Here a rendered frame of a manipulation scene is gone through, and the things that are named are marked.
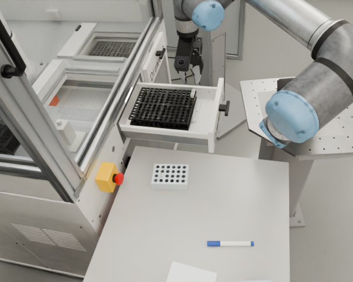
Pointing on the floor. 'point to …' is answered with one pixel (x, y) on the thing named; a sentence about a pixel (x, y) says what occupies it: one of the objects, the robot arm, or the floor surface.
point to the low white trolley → (196, 220)
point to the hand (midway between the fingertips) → (190, 82)
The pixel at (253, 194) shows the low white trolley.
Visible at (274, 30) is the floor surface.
